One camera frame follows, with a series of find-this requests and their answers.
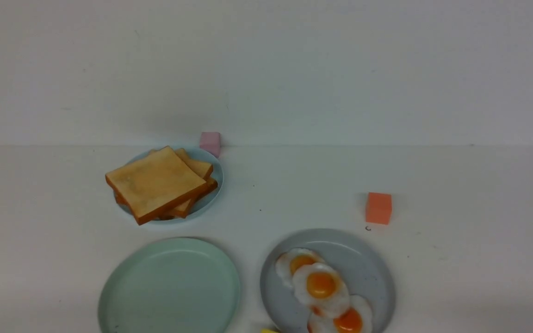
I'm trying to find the toast slice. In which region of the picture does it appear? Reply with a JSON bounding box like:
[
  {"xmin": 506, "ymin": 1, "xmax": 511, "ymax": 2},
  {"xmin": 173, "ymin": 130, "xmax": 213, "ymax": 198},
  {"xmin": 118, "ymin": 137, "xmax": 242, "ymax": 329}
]
[
  {"xmin": 105, "ymin": 146, "xmax": 209, "ymax": 226},
  {"xmin": 158, "ymin": 178, "xmax": 218, "ymax": 221},
  {"xmin": 141, "ymin": 146, "xmax": 213, "ymax": 181}
]

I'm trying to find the fried egg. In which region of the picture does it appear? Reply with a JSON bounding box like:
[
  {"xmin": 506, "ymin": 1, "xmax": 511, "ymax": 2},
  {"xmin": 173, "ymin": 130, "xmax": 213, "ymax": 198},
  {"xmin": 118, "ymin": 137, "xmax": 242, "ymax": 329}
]
[
  {"xmin": 306, "ymin": 295, "xmax": 373, "ymax": 333},
  {"xmin": 292, "ymin": 263, "xmax": 350, "ymax": 318},
  {"xmin": 275, "ymin": 248, "xmax": 325, "ymax": 289}
]

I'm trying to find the light blue bread plate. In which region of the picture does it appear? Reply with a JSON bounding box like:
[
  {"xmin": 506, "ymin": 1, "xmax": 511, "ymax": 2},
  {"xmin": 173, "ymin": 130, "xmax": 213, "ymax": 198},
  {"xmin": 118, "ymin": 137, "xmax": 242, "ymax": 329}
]
[{"xmin": 150, "ymin": 146, "xmax": 224, "ymax": 225}]

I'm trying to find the pink foam cube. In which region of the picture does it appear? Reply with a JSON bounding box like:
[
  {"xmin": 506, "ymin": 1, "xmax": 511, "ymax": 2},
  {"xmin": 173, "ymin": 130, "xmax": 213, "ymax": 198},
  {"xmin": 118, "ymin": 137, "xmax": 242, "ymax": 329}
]
[{"xmin": 199, "ymin": 131, "xmax": 222, "ymax": 158}]

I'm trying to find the orange foam cube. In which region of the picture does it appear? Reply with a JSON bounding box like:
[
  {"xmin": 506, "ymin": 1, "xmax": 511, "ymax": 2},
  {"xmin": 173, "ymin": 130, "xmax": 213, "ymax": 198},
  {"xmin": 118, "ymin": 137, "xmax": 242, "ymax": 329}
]
[{"xmin": 365, "ymin": 192, "xmax": 393, "ymax": 225}]

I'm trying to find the grey egg plate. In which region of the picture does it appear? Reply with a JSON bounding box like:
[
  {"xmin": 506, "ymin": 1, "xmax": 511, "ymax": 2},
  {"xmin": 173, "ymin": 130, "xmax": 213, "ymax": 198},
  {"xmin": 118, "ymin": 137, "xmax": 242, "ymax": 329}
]
[{"xmin": 260, "ymin": 229, "xmax": 396, "ymax": 333}]

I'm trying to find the mint green plate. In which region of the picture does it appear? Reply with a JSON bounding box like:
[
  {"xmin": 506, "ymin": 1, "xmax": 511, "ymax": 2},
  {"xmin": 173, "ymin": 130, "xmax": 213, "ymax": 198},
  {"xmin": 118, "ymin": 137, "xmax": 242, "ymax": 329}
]
[{"xmin": 97, "ymin": 237, "xmax": 241, "ymax": 333}]

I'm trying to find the yellow object at edge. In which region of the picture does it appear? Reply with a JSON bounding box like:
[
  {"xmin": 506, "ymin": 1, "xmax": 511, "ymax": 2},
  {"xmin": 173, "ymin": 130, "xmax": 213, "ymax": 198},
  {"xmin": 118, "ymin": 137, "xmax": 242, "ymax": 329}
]
[{"xmin": 260, "ymin": 327, "xmax": 280, "ymax": 333}]

